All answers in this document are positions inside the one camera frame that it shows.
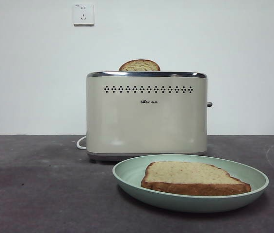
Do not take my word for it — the white wall socket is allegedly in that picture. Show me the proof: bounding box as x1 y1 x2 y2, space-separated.
73 3 95 27

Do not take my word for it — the white toaster power cord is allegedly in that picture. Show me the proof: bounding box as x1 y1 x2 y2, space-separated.
76 135 88 150

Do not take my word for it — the toasted bread slice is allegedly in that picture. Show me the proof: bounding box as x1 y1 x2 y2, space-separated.
140 161 252 197
118 59 161 72

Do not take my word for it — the cream two-slot toaster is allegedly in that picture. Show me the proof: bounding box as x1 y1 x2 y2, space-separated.
86 71 209 163

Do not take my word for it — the pale green round plate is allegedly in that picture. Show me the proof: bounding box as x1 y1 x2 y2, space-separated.
112 154 270 214

